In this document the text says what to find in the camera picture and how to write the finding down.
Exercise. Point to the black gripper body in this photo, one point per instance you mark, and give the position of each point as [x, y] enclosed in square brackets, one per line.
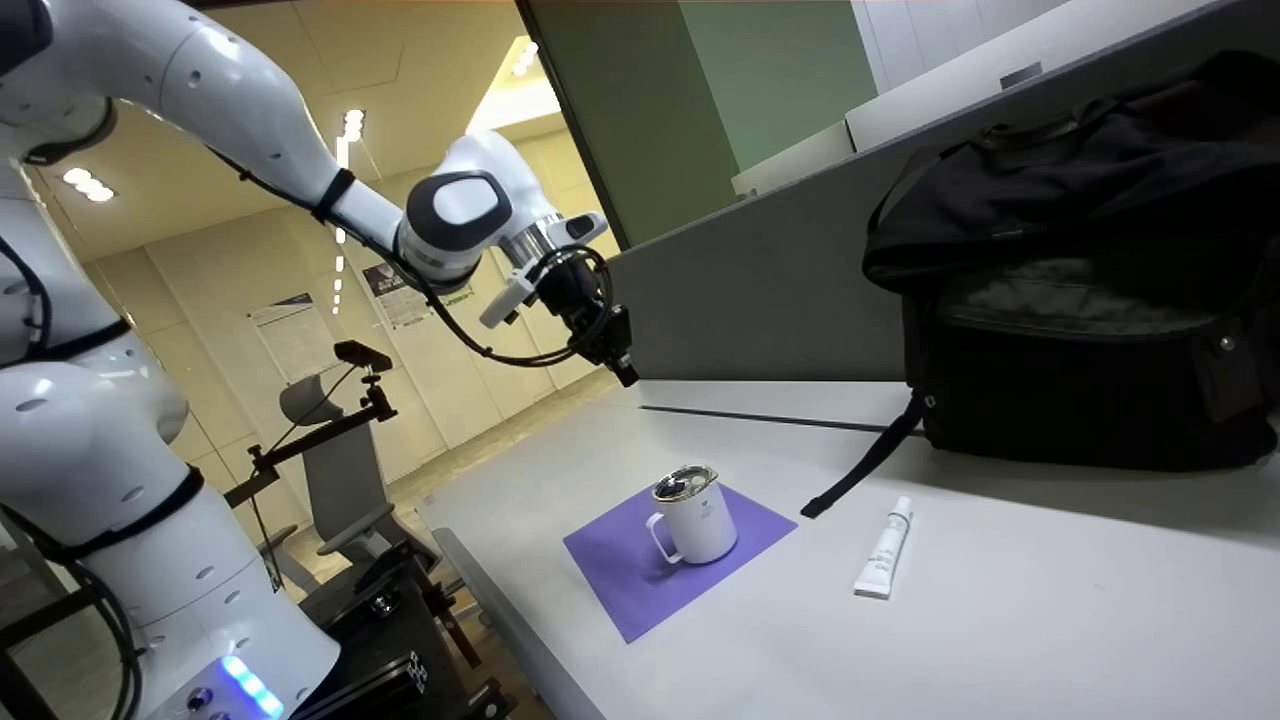
[571, 285]

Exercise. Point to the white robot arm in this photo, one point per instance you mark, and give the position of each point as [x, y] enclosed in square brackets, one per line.
[203, 83]

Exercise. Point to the white mug flask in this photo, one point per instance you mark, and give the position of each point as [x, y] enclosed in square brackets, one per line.
[699, 525]

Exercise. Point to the grey desk divider panel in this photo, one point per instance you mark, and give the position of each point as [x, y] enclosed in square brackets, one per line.
[761, 294]

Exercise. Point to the purple mat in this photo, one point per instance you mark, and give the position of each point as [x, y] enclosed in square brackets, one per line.
[625, 572]

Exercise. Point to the ceiling strip light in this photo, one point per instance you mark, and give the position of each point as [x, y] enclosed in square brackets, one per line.
[86, 186]
[350, 142]

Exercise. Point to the grey chair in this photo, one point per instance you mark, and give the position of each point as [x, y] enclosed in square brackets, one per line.
[341, 465]

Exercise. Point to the white cream tube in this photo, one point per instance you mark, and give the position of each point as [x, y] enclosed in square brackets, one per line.
[886, 549]

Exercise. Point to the white partition panel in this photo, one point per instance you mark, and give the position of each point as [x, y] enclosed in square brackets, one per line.
[934, 83]

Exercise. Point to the black backpack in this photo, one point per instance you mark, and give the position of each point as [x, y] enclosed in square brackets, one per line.
[1095, 333]

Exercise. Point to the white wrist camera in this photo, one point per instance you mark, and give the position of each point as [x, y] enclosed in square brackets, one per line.
[504, 302]

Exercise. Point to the black camera on stand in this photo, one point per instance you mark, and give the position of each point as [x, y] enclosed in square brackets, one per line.
[360, 356]

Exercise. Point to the black equipment frame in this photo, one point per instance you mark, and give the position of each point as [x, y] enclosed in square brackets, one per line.
[385, 641]

